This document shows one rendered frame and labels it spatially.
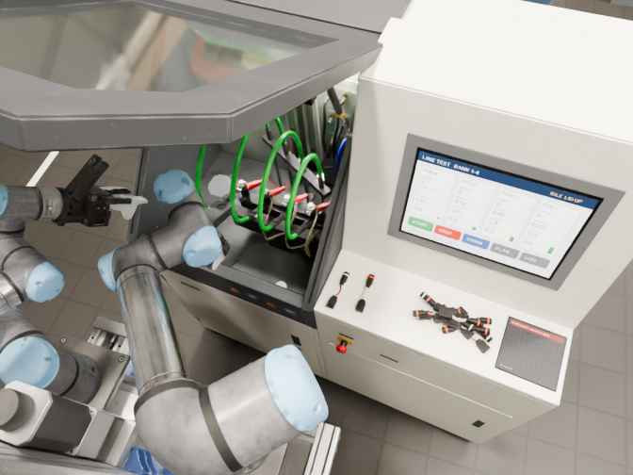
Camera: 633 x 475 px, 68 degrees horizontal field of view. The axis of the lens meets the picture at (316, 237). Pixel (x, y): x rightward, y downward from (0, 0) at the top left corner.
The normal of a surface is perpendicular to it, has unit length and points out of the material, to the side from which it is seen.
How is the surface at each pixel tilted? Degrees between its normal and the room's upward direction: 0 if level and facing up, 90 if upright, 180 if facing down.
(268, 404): 17
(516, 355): 0
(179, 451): 31
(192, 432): 10
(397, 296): 0
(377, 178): 76
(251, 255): 0
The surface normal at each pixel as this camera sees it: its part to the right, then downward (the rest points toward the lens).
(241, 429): 0.14, -0.10
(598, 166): -0.40, 0.67
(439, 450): -0.07, -0.49
